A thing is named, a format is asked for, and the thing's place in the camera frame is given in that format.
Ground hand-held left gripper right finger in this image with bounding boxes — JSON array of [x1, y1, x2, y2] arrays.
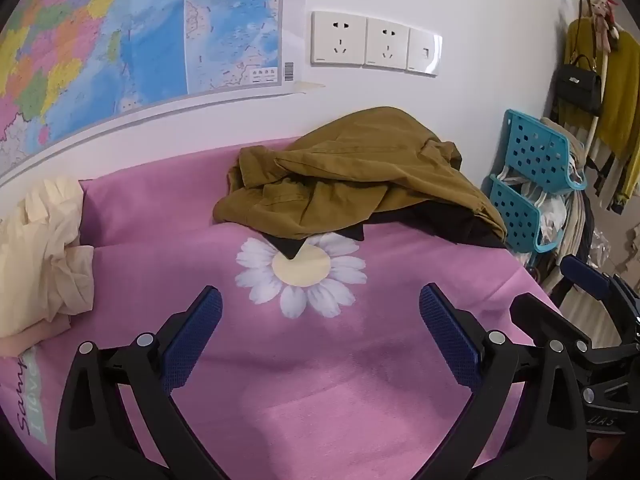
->
[[419, 282, 588, 480]]

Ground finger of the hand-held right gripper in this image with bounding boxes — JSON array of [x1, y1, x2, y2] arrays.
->
[[510, 292, 594, 362], [560, 255, 640, 342]]

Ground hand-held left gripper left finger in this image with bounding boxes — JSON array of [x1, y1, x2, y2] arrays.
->
[[55, 285, 231, 480]]

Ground olive brown jacket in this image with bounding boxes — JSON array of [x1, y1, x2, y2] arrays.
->
[[212, 106, 508, 242]]

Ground white clothes hangers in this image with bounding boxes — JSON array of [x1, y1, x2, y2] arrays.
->
[[500, 169, 583, 246]]

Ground beige hanging garments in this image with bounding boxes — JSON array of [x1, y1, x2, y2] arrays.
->
[[540, 117, 598, 306]]

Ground blue perforated plastic basket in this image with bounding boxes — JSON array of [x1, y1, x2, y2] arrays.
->
[[502, 109, 587, 195], [487, 175, 568, 254]]

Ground black garment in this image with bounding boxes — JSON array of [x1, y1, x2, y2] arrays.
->
[[260, 207, 507, 262]]

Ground pink daisy print blanket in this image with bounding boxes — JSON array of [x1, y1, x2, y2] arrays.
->
[[0, 135, 568, 480]]

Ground white coat rack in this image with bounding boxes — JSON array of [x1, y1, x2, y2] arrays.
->
[[580, 0, 613, 156]]

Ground peach folded cloth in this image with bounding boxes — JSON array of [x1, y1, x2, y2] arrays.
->
[[0, 312, 72, 359]]

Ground yellow hanging garment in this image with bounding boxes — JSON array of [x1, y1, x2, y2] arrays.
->
[[565, 17, 640, 160]]

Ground cream crumpled cloth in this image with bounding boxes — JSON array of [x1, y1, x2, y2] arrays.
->
[[0, 177, 96, 331]]

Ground black handbag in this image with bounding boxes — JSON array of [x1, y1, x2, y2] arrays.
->
[[556, 54, 603, 115]]

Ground plush rabbit toy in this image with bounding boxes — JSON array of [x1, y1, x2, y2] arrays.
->
[[582, 0, 622, 53]]

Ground white wall data socket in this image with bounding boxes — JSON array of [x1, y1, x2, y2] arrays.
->
[[406, 26, 444, 78]]

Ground white wall power socket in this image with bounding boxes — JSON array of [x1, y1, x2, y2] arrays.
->
[[363, 16, 412, 70], [311, 10, 367, 67]]

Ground colourful wall map poster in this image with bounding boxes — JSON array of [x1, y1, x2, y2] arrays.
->
[[0, 0, 308, 187]]

